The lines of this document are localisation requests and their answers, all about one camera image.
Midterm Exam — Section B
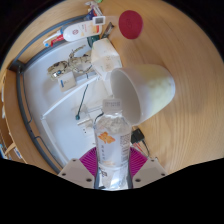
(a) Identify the cream plastic cup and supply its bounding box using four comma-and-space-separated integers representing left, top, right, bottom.
109, 63, 177, 127

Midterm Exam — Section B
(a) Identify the white open box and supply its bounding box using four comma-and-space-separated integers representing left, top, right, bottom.
90, 37, 123, 76

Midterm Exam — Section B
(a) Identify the white wall socket box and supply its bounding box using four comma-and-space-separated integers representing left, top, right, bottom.
58, 71, 77, 92

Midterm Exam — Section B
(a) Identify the small white thermometer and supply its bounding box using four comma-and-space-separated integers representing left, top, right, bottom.
93, 15, 106, 26

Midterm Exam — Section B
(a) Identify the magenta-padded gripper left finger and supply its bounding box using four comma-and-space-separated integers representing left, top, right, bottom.
58, 147, 99, 190

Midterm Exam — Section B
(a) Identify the flat round red coaster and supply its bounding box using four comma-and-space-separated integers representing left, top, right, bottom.
118, 9, 144, 40

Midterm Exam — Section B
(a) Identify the white pump bottle red top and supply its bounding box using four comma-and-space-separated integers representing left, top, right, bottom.
43, 20, 102, 48

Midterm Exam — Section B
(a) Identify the grey metal frame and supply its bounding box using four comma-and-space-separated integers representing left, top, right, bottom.
8, 14, 91, 174

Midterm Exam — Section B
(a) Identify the clear plastic water bottle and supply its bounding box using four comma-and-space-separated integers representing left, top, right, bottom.
93, 98, 133, 191

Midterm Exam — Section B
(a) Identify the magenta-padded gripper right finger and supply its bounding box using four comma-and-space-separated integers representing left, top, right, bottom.
128, 146, 168, 189

